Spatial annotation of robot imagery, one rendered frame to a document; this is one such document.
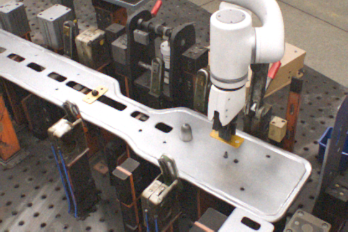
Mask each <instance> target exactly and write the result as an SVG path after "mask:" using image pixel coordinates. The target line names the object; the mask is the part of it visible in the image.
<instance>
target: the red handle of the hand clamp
mask: <svg viewBox="0 0 348 232"><path fill-rule="evenodd" d="M280 62H281V61H279V62H276V63H273V64H272V66H271V67H270V69H269V71H268V78H267V84H266V87H265V94H266V92H267V90H268V87H269V86H270V84H271V82H272V80H273V79H274V78H275V77H276V74H277V71H278V70H279V68H280V66H281V63H280ZM256 108H257V102H256V101H254V102H253V103H252V106H251V107H250V110H251V111H253V112H256Z"/></svg>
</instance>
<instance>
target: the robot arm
mask: <svg viewBox="0 0 348 232"><path fill-rule="evenodd" d="M219 1H222V2H221V4H220V7H219V11H216V12H215V13H214V14H213V15H212V17H211V24H210V78H211V81H212V83H213V85H212V87H211V91H210V95H209V104H208V119H209V120H211V121H212V120H213V118H214V121H213V130H215V131H219V137H220V138H221V139H223V140H225V141H230V140H231V134H232V135H233V136H234V135H236V123H235V122H236V121H237V115H238V112H239V111H240V110H241V109H242V108H243V107H244V103H245V83H246V82H247V80H248V76H249V73H248V72H249V70H251V69H250V64H251V63H276V62H279V61H280V60H281V59H282V58H283V56H284V54H285V29H284V23H283V17H282V13H281V10H280V8H279V7H278V4H277V2H276V0H219ZM252 12H253V14H255V15H256V16H257V17H258V18H259V19H260V22H261V25H262V27H252Z"/></svg>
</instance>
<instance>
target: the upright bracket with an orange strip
mask: <svg viewBox="0 0 348 232"><path fill-rule="evenodd" d="M302 85H303V79H300V78H298V77H294V76H292V77H291V84H290V90H289V94H288V102H287V107H286V115H285V120H286V121H287V124H286V132H285V138H284V140H283V144H282V149H284V150H287V151H289V152H292V153H293V145H294V141H295V134H296V127H297V122H298V115H299V111H300V101H301V94H302V92H301V89H302ZM292 106H294V108H293V111H292ZM289 131H290V136H289Z"/></svg>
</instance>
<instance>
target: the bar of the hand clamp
mask: <svg viewBox="0 0 348 232"><path fill-rule="evenodd" d="M268 68H269V63H251V64H250V69H251V70H252V76H251V81H250V88H249V95H248V100H247V107H246V111H245V113H246V114H249V113H250V112H251V110H250V107H251V106H252V103H253V101H256V102H257V108H256V112H255V118H258V112H259V110H260V108H261V107H262V105H263V98H264V94H265V87H266V84H267V78H268Z"/></svg>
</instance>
